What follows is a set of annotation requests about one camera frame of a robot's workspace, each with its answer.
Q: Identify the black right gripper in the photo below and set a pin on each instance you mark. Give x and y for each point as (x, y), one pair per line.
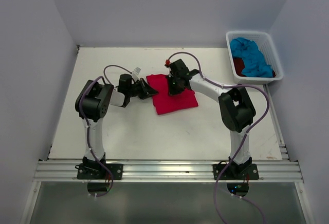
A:
(172, 91)

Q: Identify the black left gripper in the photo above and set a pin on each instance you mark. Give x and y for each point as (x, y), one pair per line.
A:
(146, 90)

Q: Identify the pink red t shirt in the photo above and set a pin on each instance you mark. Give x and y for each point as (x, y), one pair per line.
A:
(163, 102)

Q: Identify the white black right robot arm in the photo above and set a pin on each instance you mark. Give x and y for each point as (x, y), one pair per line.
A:
(236, 109)

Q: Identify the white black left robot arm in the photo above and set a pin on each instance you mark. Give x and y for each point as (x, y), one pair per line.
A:
(92, 106)

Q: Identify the dark red t shirt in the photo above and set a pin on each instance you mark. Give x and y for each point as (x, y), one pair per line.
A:
(239, 66)

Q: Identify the blue t shirt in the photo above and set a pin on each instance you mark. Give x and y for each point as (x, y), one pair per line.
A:
(254, 60)

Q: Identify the white plastic laundry basket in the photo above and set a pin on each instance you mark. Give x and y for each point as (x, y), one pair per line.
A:
(266, 47)

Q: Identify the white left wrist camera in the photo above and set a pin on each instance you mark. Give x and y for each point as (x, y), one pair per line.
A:
(135, 74)

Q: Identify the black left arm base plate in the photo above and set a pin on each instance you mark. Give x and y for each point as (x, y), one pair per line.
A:
(99, 173)

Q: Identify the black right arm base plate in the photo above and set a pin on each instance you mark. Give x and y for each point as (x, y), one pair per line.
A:
(245, 171)

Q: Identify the aluminium mounting rail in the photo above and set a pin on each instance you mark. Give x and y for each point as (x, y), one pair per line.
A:
(194, 171)

